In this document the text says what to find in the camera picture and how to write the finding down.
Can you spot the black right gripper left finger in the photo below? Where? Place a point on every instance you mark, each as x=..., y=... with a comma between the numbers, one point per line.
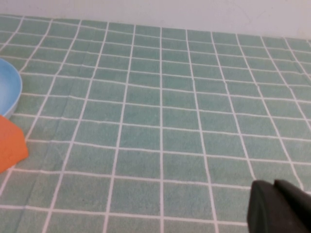
x=264, y=208

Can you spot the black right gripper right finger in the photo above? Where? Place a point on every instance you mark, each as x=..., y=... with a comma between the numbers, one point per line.
x=296, y=204

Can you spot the light blue round plate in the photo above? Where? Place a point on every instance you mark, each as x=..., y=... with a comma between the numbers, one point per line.
x=8, y=87

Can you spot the green white-checked tablecloth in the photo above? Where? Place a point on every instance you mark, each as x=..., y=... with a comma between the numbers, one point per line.
x=160, y=116

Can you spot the orange foam cube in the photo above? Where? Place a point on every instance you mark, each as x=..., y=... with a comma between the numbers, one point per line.
x=11, y=145

